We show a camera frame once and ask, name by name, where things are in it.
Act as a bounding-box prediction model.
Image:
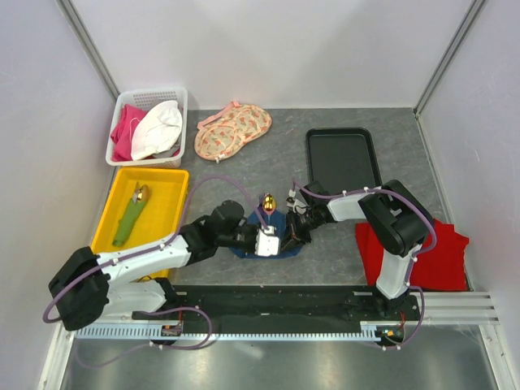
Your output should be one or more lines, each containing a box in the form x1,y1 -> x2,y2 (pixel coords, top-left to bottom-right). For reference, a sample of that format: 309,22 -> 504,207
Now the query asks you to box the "purple metal fork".
258,193 -> 267,206

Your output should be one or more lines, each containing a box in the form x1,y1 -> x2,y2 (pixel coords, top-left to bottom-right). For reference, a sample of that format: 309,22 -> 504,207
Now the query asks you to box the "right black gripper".
278,206 -> 321,254

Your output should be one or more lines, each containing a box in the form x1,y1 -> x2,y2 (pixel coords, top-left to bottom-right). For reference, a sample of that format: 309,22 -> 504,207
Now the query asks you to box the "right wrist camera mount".
286,189 -> 307,215

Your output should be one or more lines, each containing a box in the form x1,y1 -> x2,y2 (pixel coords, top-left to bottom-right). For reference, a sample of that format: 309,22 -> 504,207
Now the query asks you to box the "yellow plastic bin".
90,167 -> 190,288

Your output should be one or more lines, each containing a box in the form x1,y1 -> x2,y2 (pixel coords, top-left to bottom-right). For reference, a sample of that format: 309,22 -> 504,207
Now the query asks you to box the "pink cloth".
110,104 -> 147,162

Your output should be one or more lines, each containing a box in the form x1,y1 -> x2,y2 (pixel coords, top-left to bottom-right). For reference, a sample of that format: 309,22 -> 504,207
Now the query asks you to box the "black plastic tray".
305,128 -> 382,194

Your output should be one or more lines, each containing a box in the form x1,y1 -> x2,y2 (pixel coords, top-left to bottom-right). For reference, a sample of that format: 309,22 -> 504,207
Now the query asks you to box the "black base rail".
154,285 -> 420,322

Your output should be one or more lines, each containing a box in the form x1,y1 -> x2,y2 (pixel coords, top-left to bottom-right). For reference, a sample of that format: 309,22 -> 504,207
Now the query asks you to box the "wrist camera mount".
286,189 -> 307,215
254,225 -> 280,257

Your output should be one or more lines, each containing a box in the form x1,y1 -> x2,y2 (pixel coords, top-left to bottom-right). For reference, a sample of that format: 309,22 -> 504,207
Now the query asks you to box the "blue paper napkin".
230,207 -> 303,259

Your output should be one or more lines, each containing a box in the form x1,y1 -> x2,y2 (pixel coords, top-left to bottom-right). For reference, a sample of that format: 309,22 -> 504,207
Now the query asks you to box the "red folded cloth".
355,219 -> 470,292

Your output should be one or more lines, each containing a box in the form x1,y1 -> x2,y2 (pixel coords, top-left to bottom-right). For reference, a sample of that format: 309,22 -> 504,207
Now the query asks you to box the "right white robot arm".
279,180 -> 437,320

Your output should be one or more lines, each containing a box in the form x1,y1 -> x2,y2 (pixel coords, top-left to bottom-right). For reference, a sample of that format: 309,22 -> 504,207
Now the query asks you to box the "white perforated basket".
106,87 -> 188,169

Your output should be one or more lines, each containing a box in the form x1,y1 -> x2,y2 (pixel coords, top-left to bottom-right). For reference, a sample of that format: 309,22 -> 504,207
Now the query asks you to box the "white cloth cap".
131,100 -> 184,161

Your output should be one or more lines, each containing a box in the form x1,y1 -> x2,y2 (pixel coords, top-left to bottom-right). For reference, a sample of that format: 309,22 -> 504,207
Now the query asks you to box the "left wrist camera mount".
254,225 -> 280,257

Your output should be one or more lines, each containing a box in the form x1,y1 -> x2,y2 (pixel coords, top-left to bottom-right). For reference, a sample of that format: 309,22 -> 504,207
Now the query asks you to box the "green handled tool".
112,184 -> 151,247

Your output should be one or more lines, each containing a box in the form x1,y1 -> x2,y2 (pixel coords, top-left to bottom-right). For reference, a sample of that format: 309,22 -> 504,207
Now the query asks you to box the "iridescent gold spoon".
262,193 -> 277,216

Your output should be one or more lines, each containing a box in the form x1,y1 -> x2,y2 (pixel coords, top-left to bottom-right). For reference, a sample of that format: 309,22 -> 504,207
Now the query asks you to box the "patterned peach oven mitt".
194,101 -> 272,163

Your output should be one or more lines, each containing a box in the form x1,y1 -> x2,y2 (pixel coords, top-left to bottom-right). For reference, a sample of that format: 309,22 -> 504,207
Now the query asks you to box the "white toothed cable duct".
75,323 -> 384,342

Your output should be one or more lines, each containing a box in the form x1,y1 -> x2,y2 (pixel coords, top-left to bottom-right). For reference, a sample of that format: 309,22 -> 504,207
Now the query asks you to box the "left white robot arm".
44,200 -> 266,331

